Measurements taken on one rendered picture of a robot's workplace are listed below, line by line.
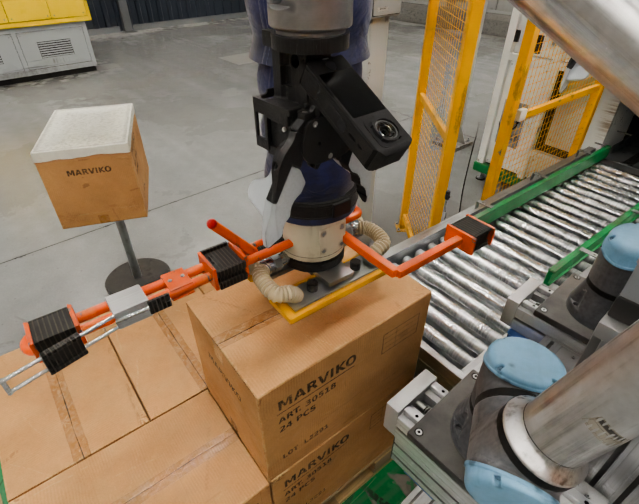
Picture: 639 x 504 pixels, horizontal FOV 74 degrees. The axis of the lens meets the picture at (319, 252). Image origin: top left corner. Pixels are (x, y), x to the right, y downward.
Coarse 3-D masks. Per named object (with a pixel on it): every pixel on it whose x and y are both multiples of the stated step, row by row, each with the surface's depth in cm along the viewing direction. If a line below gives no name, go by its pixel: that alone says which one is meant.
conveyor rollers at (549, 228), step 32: (544, 192) 258; (576, 192) 260; (608, 192) 255; (512, 224) 231; (544, 224) 228; (576, 224) 231; (608, 224) 228; (448, 256) 205; (512, 256) 207; (544, 256) 205; (448, 288) 187; (480, 288) 186; (448, 320) 170; (480, 320) 171; (448, 352) 160; (480, 352) 160
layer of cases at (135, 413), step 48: (96, 336) 164; (144, 336) 164; (192, 336) 164; (48, 384) 147; (96, 384) 147; (144, 384) 147; (192, 384) 147; (0, 432) 133; (48, 432) 133; (96, 432) 133; (144, 432) 133; (192, 432) 133; (384, 432) 159; (48, 480) 121; (96, 480) 121; (144, 480) 121; (192, 480) 121; (240, 480) 121; (288, 480) 127; (336, 480) 152
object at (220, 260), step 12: (204, 252) 97; (216, 252) 98; (228, 252) 98; (240, 252) 96; (204, 264) 95; (216, 264) 95; (228, 264) 95; (240, 264) 94; (216, 276) 92; (228, 276) 94; (240, 276) 96; (216, 288) 94
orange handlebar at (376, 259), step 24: (360, 216) 114; (288, 240) 103; (456, 240) 103; (384, 264) 96; (408, 264) 96; (144, 288) 89; (168, 288) 89; (192, 288) 91; (96, 312) 85; (24, 336) 79
